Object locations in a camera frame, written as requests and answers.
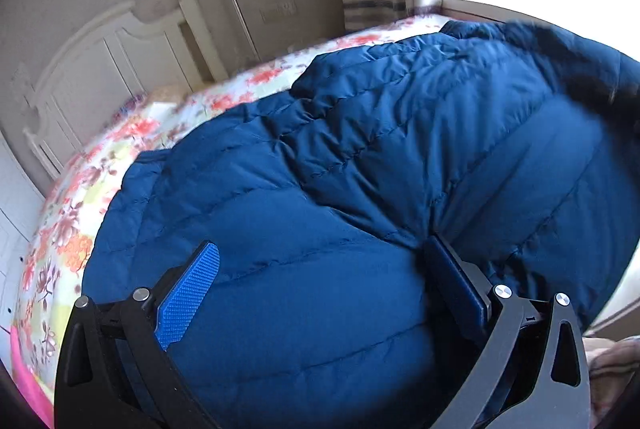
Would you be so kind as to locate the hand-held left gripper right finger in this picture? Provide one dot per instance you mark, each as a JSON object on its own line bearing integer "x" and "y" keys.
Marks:
{"x": 460, "y": 286}

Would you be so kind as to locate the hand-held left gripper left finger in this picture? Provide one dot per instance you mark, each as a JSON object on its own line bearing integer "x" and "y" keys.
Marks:
{"x": 187, "y": 296}

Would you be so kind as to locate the blue quilted down jacket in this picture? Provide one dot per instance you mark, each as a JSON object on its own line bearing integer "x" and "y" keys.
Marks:
{"x": 380, "y": 159}

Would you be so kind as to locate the floral bed sheet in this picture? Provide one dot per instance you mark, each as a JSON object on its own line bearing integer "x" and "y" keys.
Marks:
{"x": 100, "y": 169}

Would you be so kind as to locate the wooden window sill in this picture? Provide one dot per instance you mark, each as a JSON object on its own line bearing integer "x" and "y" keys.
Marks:
{"x": 480, "y": 9}

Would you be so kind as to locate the pink cloth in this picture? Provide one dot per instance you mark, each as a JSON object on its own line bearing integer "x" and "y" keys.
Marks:
{"x": 32, "y": 384}

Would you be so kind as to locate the beige pillow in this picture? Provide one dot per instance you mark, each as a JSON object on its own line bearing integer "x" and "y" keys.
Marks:
{"x": 170, "y": 95}

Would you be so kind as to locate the white wooden headboard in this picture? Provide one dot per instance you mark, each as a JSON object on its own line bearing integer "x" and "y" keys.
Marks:
{"x": 100, "y": 69}

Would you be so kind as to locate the beige wall socket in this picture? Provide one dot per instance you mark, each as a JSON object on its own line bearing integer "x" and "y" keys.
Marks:
{"x": 278, "y": 10}

